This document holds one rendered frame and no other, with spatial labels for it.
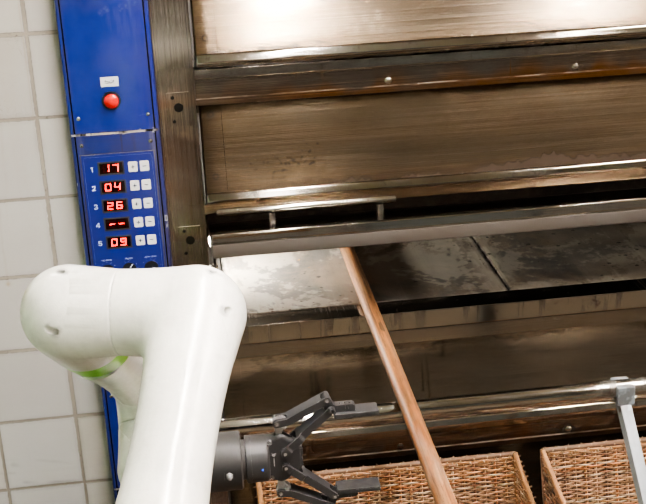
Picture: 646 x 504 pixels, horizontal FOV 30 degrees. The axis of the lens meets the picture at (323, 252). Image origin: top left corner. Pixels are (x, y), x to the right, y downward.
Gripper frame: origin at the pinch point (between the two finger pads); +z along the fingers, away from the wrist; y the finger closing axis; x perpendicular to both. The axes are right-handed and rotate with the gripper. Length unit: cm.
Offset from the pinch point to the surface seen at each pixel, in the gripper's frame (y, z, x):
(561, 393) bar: 1.6, 35.7, -14.7
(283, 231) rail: -24.2, -9.4, -37.2
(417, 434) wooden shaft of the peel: -1.9, 7.3, 0.7
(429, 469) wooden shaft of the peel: -1.6, 7.1, 11.0
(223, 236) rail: -24.1, -20.2, -37.1
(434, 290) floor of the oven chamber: 0, 23, -61
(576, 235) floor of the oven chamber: 0, 61, -85
